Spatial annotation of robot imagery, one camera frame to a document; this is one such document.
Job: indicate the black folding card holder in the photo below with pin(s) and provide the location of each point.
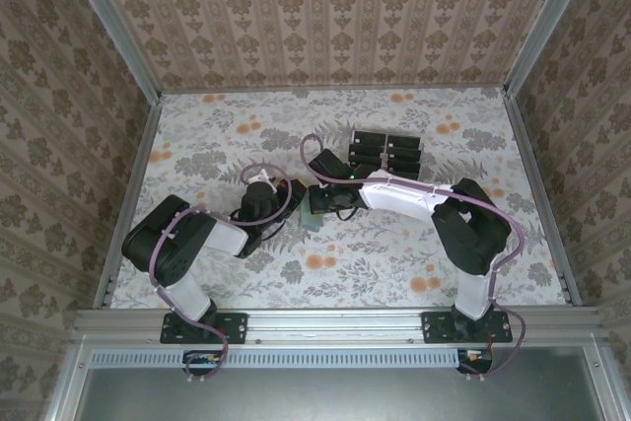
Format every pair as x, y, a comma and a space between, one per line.
385, 152

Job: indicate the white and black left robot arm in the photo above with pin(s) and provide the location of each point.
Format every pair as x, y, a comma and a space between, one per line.
227, 238

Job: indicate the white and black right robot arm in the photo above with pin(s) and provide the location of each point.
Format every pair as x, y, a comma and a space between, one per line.
404, 196

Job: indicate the floral patterned table mat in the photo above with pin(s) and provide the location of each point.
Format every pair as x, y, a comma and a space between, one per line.
246, 110

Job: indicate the grey metal sheet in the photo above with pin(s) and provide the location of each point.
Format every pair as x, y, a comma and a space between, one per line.
320, 396

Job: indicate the aluminium frame rail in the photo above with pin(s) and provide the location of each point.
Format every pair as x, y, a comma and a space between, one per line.
335, 325

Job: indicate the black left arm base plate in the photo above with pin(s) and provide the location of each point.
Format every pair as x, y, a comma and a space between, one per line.
236, 327

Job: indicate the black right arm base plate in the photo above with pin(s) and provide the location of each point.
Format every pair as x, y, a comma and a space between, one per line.
436, 327

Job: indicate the aluminium frame post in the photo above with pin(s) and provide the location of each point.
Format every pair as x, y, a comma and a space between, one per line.
544, 21
113, 26

